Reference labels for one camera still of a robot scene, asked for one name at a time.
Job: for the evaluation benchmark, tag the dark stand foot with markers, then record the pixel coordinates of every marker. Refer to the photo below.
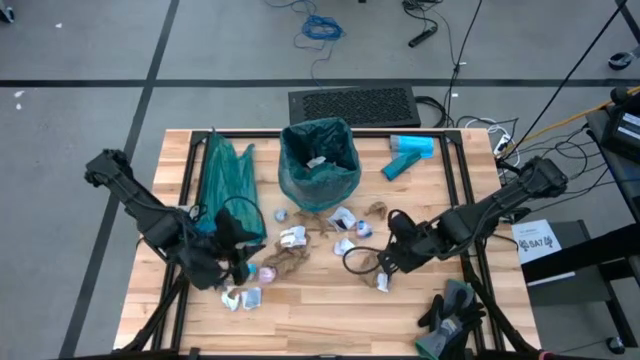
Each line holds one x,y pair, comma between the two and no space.
5,14

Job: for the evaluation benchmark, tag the pale blue bag roll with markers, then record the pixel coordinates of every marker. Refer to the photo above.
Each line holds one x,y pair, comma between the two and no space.
412,146

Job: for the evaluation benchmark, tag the small white plastic wad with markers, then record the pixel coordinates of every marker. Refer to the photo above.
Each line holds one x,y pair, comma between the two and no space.
281,215

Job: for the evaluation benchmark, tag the plastic ball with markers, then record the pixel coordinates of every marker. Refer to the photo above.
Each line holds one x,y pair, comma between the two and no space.
363,229

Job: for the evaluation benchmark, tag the teal and pink plastic wad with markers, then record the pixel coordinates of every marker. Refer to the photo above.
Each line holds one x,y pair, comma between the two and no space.
267,276

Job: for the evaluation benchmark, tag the white paper piece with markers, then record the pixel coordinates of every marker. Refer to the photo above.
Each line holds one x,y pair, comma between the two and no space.
344,246

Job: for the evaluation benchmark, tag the black caster wheel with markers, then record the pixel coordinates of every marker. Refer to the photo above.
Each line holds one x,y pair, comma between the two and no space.
616,345
622,60

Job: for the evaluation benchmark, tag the white printed paper sheet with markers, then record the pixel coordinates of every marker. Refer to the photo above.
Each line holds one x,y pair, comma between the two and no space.
537,240

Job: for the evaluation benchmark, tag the white paper mask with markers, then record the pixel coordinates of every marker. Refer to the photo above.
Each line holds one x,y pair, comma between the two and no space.
293,236

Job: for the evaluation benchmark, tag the black perforated computer tower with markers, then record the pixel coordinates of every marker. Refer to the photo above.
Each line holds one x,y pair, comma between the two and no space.
350,107

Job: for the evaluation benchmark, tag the black power strip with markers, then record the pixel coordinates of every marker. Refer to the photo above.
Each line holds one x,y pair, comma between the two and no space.
422,36

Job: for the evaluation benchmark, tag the black equipment cart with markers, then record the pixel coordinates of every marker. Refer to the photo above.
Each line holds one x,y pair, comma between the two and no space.
615,175

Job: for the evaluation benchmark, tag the black monitor device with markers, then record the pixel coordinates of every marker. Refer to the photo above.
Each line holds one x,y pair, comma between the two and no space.
625,130

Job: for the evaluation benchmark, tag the small brown paper wad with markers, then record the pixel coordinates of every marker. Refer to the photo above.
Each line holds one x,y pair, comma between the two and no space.
377,210

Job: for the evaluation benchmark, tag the dark grey side table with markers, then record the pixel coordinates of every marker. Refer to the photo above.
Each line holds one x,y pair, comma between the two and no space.
570,292

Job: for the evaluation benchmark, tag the small white paper scrap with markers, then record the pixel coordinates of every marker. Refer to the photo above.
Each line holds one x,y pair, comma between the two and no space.
382,282

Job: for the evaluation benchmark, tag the pale blue packet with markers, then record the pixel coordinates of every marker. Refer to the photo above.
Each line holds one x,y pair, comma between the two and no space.
252,298

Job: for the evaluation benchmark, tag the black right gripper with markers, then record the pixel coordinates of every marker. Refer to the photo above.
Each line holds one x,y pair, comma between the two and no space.
415,245

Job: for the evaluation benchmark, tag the white wrapper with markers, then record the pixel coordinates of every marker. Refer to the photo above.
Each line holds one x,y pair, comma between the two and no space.
230,300

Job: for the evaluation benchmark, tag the white power strip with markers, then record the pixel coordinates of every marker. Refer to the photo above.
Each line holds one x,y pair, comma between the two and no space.
501,145

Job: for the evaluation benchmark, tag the black aluminium table frame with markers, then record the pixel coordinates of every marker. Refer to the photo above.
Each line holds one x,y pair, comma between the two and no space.
270,133

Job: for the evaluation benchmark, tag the long brown paper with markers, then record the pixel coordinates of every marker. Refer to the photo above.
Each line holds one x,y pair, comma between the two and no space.
287,262

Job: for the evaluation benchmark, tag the teal folded bag pack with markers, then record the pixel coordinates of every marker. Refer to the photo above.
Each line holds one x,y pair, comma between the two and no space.
400,167

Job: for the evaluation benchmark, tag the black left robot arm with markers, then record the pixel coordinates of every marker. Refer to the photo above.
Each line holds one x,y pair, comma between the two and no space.
135,200

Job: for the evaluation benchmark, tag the teal plastic trash bag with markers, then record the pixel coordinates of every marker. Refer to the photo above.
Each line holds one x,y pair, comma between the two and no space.
320,195
230,175

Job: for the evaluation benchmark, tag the pink white plastic wad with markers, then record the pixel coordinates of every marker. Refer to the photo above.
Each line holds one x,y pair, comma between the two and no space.
316,161

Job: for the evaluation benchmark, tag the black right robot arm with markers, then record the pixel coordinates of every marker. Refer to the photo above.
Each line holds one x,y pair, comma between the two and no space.
500,202

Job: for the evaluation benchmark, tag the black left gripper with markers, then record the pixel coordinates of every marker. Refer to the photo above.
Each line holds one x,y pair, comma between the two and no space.
210,260

